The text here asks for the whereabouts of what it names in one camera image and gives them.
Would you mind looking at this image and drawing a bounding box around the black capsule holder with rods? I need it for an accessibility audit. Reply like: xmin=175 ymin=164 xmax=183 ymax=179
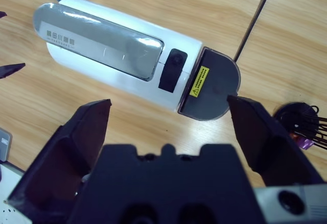
xmin=274 ymin=102 xmax=327 ymax=150

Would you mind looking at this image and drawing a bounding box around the purple coffee capsule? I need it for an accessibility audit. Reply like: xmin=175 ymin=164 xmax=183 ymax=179
xmin=301 ymin=138 xmax=315 ymax=149

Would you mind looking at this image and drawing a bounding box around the white capsule coffee machine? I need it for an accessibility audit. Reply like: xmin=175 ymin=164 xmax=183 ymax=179
xmin=32 ymin=0 xmax=205 ymax=114

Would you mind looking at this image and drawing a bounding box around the black machine power cord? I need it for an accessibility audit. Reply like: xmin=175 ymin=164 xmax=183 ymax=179
xmin=233 ymin=0 xmax=276 ymax=62

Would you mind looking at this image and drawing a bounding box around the grey base plate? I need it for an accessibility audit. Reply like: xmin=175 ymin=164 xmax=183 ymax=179
xmin=0 ymin=129 xmax=13 ymax=162

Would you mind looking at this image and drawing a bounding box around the grey coffee machine lid lever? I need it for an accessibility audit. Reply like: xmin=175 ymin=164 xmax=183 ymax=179
xmin=32 ymin=2 xmax=165 ymax=82

